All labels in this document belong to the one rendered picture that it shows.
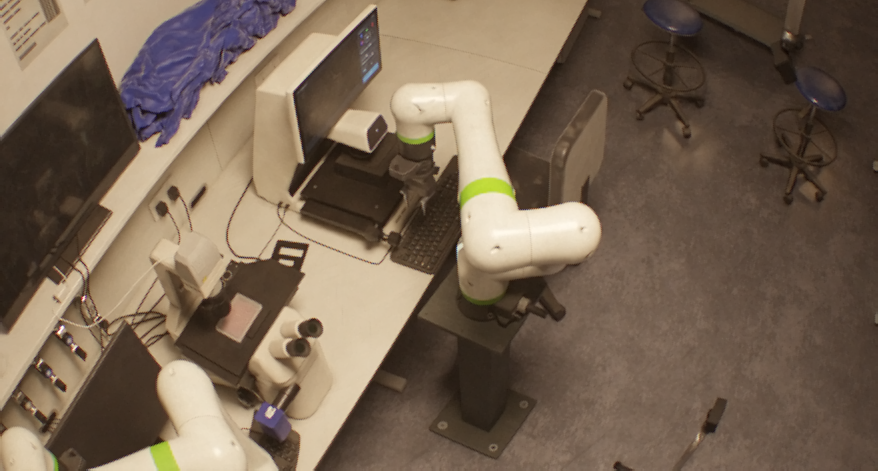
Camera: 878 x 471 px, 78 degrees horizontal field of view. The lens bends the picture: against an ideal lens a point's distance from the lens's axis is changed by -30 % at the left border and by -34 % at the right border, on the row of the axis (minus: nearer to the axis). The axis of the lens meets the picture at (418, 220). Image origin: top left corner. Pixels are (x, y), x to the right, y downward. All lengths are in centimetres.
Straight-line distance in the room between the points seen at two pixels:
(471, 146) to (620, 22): 308
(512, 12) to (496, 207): 180
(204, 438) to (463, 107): 99
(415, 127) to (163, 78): 78
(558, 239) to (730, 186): 227
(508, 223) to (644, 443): 151
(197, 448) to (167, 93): 114
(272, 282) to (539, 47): 151
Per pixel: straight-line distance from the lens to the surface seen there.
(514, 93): 273
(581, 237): 149
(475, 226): 148
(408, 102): 176
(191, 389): 129
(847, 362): 330
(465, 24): 311
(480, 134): 167
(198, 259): 169
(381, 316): 213
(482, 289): 193
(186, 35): 220
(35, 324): 185
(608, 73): 412
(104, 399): 169
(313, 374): 189
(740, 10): 482
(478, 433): 273
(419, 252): 223
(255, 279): 202
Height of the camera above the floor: 251
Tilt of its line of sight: 49 degrees down
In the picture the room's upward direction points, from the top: 7 degrees counter-clockwise
